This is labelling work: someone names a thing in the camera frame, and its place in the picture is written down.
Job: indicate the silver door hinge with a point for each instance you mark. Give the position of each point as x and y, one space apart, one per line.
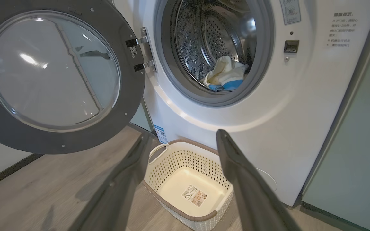
148 51

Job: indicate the round black washer door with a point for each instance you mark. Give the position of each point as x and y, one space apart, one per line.
133 96

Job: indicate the blue energy label sticker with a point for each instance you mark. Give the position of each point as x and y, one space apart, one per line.
161 134

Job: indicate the round white filter cover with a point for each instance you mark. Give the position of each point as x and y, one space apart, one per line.
270 179

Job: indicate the white front-load washing machine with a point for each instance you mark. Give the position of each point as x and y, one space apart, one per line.
268 112

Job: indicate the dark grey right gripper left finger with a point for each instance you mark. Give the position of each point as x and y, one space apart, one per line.
114 205

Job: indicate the grey warning sticker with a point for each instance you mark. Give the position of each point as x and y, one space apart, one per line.
290 12

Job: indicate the basket product label sticker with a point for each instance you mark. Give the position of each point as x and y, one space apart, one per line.
194 196

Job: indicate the cream garment with line print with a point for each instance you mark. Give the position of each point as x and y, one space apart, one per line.
215 77

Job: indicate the cream garment with blue trim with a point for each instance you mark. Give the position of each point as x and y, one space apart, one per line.
236 72

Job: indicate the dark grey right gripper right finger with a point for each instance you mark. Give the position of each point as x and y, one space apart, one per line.
259 205

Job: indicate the stainless steel washing machine drum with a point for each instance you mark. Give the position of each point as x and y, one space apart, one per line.
217 32

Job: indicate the dark door latch socket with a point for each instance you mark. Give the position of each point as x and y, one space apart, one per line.
291 46

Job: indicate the pale green plain cabinet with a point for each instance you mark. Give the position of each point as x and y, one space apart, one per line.
358 144

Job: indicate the cream perforated laundry basket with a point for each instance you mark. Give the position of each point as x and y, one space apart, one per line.
188 173

